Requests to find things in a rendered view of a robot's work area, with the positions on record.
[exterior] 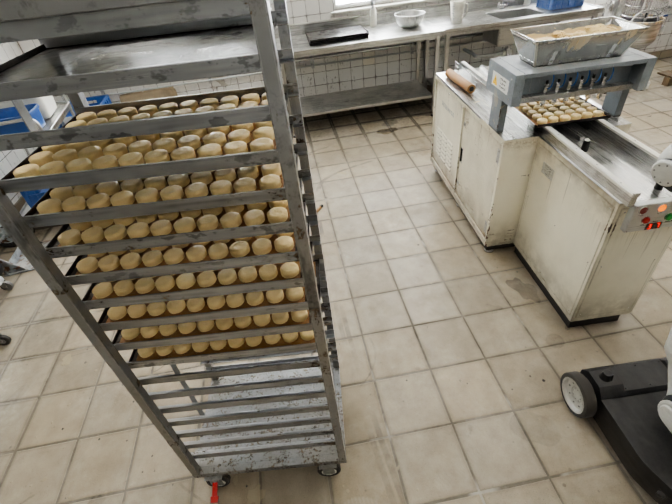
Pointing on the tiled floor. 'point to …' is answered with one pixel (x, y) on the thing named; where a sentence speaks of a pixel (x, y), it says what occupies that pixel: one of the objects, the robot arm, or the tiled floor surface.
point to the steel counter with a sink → (494, 18)
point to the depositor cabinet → (485, 160)
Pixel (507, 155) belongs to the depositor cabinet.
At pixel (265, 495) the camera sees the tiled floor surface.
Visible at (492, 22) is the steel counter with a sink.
